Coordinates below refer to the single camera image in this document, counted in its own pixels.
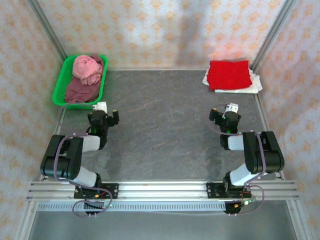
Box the pink t-shirt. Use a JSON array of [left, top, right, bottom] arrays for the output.
[[72, 55, 104, 86]]

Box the maroon t-shirt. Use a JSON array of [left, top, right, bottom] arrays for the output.
[[64, 52, 106, 104]]

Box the red folded t-shirt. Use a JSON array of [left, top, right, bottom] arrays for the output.
[[206, 59, 253, 91]]

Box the white folded t-shirt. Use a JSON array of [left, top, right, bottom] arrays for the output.
[[201, 65, 264, 95]]

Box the green plastic basket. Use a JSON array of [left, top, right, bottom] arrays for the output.
[[51, 54, 110, 110]]

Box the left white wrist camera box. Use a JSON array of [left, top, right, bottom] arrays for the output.
[[96, 100, 110, 113]]

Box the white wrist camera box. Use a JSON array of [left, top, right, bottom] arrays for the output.
[[224, 102, 239, 114], [96, 100, 110, 113]]

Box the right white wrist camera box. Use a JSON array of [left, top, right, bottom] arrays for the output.
[[224, 102, 239, 114]]

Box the aluminium table edge rail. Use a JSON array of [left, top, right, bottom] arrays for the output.
[[107, 66, 210, 72]]

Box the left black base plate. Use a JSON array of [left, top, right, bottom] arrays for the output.
[[73, 183, 119, 200]]

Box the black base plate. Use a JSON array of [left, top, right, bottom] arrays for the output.
[[206, 181, 254, 200], [73, 183, 119, 200]]

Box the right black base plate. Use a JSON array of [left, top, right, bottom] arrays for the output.
[[206, 181, 254, 200]]

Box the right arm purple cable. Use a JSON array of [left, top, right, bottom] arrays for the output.
[[209, 104, 266, 216]]

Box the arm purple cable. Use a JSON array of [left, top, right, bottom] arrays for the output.
[[209, 104, 266, 216], [55, 103, 113, 218]]

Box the aluminium mounting rail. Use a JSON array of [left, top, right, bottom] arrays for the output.
[[26, 180, 300, 201]]

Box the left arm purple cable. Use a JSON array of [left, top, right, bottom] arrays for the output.
[[55, 103, 113, 218]]

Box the grey slotted cable duct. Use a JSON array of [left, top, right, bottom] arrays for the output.
[[37, 201, 227, 212]]

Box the aluminium frame post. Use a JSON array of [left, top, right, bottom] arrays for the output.
[[249, 0, 299, 71], [26, 0, 68, 61]]

